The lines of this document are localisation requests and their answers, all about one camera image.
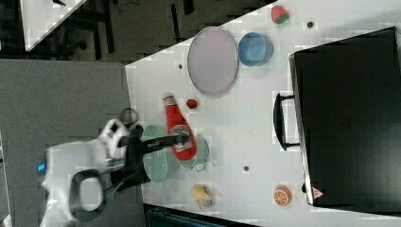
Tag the green plastic mug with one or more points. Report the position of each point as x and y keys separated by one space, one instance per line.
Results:
x=198 y=162

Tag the red plush ketchup bottle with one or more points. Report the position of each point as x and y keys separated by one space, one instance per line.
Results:
x=177 y=125

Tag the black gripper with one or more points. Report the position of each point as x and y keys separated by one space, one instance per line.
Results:
x=133 y=173

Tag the yellow plush chicken toy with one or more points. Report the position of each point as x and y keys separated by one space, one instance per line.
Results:
x=201 y=196

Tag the orange slice toy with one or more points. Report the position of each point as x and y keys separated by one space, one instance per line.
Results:
x=282 y=195

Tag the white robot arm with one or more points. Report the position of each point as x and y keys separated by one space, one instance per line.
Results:
x=80 y=177

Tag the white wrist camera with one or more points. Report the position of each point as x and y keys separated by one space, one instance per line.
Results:
x=111 y=135

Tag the small red strawberry toy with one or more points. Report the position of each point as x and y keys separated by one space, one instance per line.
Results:
x=192 y=103

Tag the pink strawberry toy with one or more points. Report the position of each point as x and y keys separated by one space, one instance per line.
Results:
x=279 y=15

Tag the large grey round plate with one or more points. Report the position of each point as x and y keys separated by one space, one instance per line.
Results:
x=212 y=61

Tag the blue plastic bowl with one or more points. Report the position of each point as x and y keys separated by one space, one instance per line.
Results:
x=255 y=49

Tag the silver toaster oven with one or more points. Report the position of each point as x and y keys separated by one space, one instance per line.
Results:
x=347 y=104

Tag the blue metal rail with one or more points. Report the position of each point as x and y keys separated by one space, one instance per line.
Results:
x=158 y=216

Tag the green plastic strainer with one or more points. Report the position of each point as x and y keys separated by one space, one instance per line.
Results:
x=159 y=165

